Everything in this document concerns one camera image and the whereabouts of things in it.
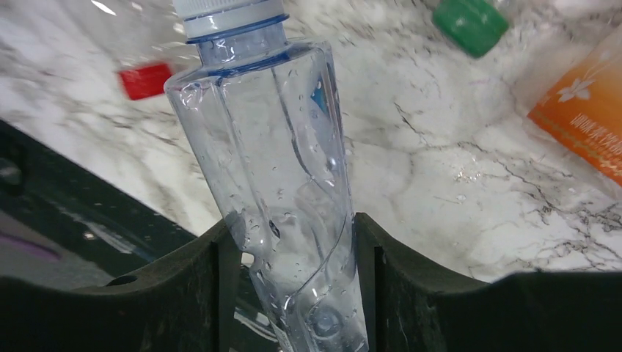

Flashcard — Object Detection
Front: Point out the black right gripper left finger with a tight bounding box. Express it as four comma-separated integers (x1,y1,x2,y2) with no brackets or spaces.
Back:
1,222,241,351

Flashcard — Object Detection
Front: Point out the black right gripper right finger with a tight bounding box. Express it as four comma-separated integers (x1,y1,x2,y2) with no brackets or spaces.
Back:
354,213,621,351

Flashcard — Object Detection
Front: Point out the clear bottle blue neck ring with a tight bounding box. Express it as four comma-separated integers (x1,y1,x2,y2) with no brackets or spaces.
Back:
164,0,370,352

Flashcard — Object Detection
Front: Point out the orange jasmine tea bottle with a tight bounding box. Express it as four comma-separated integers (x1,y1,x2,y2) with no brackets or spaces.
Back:
527,27,621,185

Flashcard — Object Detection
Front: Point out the green white label water bottle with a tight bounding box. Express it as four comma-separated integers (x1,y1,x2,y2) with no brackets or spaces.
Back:
432,0,511,59

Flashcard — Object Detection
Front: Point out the red label bottle red cap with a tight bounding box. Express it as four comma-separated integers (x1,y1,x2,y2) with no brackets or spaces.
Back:
73,0,205,102

